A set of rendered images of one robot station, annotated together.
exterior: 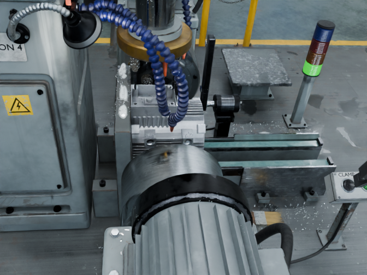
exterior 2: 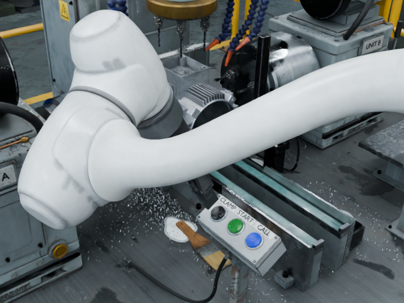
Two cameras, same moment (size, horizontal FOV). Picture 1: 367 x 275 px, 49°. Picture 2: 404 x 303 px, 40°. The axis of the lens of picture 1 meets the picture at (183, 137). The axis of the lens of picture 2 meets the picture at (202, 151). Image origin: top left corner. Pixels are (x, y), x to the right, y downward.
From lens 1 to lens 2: 1.15 m
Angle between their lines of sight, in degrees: 47
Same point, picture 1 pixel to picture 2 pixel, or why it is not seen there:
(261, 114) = (376, 201)
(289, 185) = not seen: hidden behind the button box
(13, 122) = (62, 24)
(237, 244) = not seen: outside the picture
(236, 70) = (387, 136)
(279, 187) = not seen: hidden behind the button
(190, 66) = (270, 74)
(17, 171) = (65, 72)
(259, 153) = (275, 199)
